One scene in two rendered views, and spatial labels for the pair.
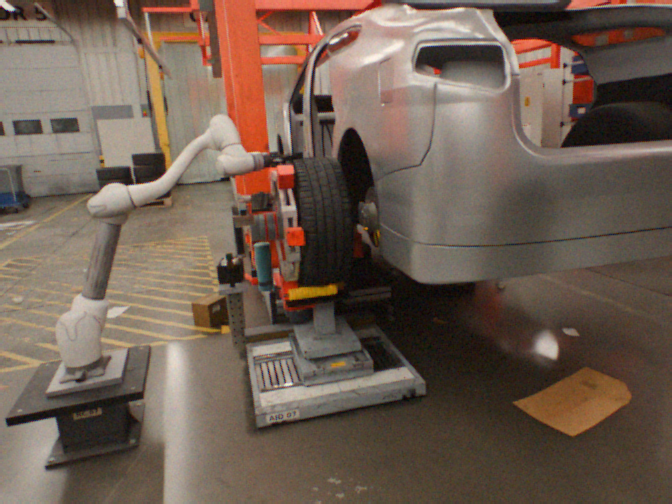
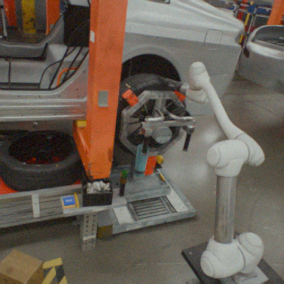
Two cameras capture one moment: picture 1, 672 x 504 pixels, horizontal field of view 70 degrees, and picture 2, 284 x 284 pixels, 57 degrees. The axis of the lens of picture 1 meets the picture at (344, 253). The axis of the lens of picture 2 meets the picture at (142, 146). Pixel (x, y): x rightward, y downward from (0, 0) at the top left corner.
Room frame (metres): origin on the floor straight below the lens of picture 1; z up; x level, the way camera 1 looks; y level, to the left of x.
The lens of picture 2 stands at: (2.92, 2.10, 1.70)
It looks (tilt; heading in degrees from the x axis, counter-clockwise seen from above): 30 degrees down; 256
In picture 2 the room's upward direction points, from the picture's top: 9 degrees clockwise
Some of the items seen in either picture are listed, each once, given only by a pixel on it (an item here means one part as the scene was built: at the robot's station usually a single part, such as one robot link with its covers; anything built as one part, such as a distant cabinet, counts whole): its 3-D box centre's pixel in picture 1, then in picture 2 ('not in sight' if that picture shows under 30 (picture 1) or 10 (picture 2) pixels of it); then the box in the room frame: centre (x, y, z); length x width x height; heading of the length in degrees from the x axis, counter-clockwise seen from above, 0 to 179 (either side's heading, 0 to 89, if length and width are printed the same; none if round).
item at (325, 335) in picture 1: (323, 316); (137, 168); (2.46, 0.14, 0.32); 0.40 x 0.30 x 0.28; 14
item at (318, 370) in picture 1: (328, 351); (140, 183); (2.41, 0.12, 0.13); 0.50 x 0.36 x 0.10; 14
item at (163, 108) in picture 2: (258, 194); (177, 110); (2.30, 0.40, 1.03); 0.19 x 0.18 x 0.11; 104
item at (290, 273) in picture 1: (284, 224); (154, 125); (2.42, 0.30, 0.85); 0.54 x 0.07 x 0.54; 14
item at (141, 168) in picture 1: (134, 180); not in sight; (10.16, 4.31, 0.55); 1.40 x 0.80 x 1.09; 105
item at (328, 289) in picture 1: (312, 291); (155, 154); (2.33, 0.18, 0.51); 0.29 x 0.06 x 0.06; 104
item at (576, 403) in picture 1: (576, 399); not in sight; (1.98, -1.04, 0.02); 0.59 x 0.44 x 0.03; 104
